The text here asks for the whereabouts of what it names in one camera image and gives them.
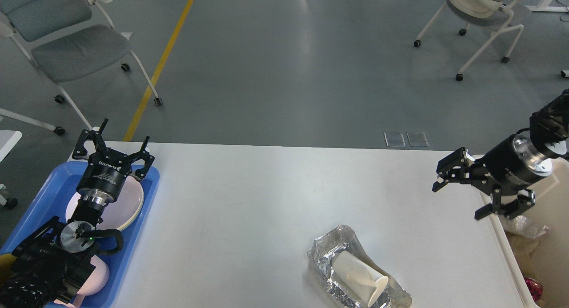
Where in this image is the white office chair left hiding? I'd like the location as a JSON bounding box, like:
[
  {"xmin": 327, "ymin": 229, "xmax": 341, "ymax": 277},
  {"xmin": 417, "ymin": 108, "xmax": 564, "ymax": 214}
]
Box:
[{"xmin": 0, "ymin": 0, "xmax": 141, "ymax": 128}]

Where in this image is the white office chair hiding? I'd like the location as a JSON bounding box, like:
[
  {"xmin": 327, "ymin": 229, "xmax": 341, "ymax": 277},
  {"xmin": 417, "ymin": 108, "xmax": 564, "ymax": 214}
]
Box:
[
  {"xmin": 414, "ymin": 0, "xmax": 531, "ymax": 81},
  {"xmin": 0, "ymin": 0, "xmax": 141, "ymax": 128}
]

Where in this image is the white chair base leg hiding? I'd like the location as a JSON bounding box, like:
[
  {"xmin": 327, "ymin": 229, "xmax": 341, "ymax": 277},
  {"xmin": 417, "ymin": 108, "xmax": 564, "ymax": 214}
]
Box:
[{"xmin": 0, "ymin": 109, "xmax": 65, "ymax": 136}]

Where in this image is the white office chair right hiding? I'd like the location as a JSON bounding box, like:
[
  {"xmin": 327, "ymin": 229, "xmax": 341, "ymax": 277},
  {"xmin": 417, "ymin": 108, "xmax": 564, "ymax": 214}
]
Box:
[{"xmin": 414, "ymin": 0, "xmax": 531, "ymax": 81}]

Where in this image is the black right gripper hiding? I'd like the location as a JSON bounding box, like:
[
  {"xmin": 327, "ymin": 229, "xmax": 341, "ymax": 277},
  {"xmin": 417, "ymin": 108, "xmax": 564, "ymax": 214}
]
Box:
[{"xmin": 432, "ymin": 134, "xmax": 553, "ymax": 220}]

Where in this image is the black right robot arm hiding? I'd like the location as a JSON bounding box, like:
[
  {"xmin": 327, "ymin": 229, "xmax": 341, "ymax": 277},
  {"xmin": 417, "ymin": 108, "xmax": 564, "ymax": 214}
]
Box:
[{"xmin": 432, "ymin": 90, "xmax": 569, "ymax": 220}]

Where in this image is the pink ceramic plate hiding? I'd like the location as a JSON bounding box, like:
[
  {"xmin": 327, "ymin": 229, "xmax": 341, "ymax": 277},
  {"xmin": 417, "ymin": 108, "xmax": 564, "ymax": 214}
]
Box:
[{"xmin": 65, "ymin": 176, "xmax": 144, "ymax": 231}]

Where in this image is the white side table corner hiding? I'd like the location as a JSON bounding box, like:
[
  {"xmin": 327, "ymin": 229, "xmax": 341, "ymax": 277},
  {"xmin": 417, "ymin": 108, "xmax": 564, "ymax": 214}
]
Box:
[{"xmin": 0, "ymin": 129, "xmax": 22, "ymax": 162}]

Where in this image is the clear floor plate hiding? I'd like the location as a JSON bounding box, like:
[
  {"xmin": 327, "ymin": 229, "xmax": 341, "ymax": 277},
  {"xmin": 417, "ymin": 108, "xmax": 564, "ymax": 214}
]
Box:
[
  {"xmin": 406, "ymin": 132, "xmax": 429, "ymax": 147},
  {"xmin": 384, "ymin": 132, "xmax": 406, "ymax": 148}
]

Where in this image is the blue plastic tray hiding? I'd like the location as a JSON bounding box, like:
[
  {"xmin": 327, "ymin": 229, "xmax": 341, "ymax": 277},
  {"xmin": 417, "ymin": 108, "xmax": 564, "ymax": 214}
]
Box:
[{"xmin": 1, "ymin": 161, "xmax": 160, "ymax": 308}]

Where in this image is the teal mug yellow inside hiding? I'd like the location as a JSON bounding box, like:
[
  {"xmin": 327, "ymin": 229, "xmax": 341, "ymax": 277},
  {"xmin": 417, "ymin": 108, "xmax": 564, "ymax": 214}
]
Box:
[{"xmin": 0, "ymin": 253, "xmax": 16, "ymax": 286}]

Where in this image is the pink ribbed mug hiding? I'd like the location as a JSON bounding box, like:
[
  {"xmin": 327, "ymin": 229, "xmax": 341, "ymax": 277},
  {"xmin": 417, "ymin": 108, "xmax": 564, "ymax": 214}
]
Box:
[{"xmin": 53, "ymin": 255, "xmax": 109, "ymax": 308}]

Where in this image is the crushed red soda can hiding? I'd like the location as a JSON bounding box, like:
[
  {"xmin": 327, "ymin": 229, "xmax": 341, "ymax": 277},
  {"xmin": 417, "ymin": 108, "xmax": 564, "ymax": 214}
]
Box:
[{"xmin": 524, "ymin": 277, "xmax": 543, "ymax": 303}]

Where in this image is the white paper cup lying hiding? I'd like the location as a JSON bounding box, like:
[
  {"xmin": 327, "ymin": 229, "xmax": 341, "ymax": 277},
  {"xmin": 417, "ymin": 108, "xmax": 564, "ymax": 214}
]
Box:
[{"xmin": 333, "ymin": 251, "xmax": 389, "ymax": 308}]

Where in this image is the clear floor plate left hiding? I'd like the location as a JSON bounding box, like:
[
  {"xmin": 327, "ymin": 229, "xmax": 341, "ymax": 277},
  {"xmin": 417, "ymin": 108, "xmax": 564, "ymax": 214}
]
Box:
[{"xmin": 384, "ymin": 132, "xmax": 406, "ymax": 148}]

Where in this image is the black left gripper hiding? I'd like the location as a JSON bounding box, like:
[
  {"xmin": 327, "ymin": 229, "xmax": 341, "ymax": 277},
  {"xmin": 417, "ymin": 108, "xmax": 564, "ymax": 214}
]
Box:
[{"xmin": 73, "ymin": 118, "xmax": 156, "ymax": 206}]

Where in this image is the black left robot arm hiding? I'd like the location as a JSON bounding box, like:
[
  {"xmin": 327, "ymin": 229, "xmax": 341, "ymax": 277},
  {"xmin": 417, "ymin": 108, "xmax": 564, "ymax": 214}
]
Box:
[{"xmin": 1, "ymin": 119, "xmax": 155, "ymax": 308}]

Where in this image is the clear floor plate right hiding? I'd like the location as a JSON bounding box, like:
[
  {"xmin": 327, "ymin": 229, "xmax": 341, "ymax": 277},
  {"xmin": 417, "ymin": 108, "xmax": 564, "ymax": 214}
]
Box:
[{"xmin": 406, "ymin": 132, "xmax": 429, "ymax": 147}]

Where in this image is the foil container back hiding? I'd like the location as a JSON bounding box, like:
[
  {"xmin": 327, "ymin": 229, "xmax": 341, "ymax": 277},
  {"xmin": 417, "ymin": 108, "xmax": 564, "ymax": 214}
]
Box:
[{"xmin": 500, "ymin": 215, "xmax": 551, "ymax": 239}]

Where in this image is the foil tray front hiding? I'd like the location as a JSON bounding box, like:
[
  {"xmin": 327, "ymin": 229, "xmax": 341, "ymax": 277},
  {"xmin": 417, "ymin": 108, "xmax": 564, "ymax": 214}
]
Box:
[{"xmin": 307, "ymin": 225, "xmax": 413, "ymax": 308}]

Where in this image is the beige plastic bin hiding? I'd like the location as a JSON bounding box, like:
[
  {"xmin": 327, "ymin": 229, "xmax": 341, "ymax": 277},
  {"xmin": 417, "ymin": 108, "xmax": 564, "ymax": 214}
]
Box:
[{"xmin": 487, "ymin": 158, "xmax": 569, "ymax": 308}]

